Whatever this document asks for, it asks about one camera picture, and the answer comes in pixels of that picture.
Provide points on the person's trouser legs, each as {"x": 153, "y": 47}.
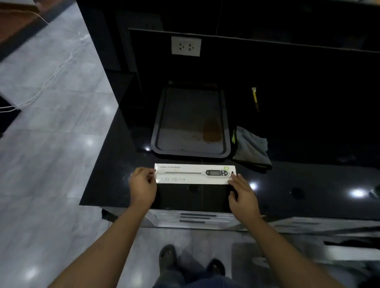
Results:
{"x": 193, "y": 280}

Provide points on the dark metal baking tray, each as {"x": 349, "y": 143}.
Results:
{"x": 191, "y": 120}

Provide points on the person's right shoe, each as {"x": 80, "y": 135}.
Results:
{"x": 216, "y": 266}

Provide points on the person's left forearm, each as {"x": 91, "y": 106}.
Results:
{"x": 102, "y": 252}

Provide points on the person's left thumb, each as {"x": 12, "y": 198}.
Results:
{"x": 150, "y": 176}

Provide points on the person's right forearm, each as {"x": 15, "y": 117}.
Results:
{"x": 292, "y": 255}

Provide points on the person's left hand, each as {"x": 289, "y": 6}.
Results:
{"x": 143, "y": 187}

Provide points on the white wall socket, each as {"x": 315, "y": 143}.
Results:
{"x": 186, "y": 46}

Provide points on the person's right hand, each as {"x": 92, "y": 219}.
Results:
{"x": 245, "y": 198}

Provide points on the person's shoe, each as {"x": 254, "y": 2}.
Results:
{"x": 167, "y": 257}
{"x": 216, "y": 266}

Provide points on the person's right thumb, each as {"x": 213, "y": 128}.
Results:
{"x": 232, "y": 195}

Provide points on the grey cloth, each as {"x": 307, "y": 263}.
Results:
{"x": 251, "y": 147}

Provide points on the person's left shoe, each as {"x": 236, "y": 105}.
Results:
{"x": 167, "y": 257}

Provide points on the white thermometer box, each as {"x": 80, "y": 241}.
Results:
{"x": 194, "y": 174}

